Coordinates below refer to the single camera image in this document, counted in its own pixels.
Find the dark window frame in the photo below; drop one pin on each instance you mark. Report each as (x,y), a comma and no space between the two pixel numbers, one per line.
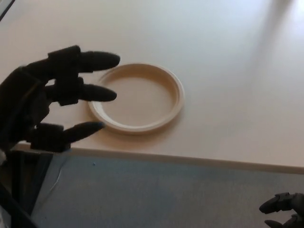
(4,9)

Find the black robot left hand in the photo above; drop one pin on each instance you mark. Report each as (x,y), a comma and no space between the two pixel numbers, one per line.
(23,95)

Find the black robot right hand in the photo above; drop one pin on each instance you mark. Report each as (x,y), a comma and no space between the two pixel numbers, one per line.
(297,204)

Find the beige round paper plate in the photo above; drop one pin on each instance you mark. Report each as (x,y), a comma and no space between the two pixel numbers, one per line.
(140,102)

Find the dark metal table leg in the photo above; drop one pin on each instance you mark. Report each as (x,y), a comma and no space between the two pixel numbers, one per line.
(26,173)

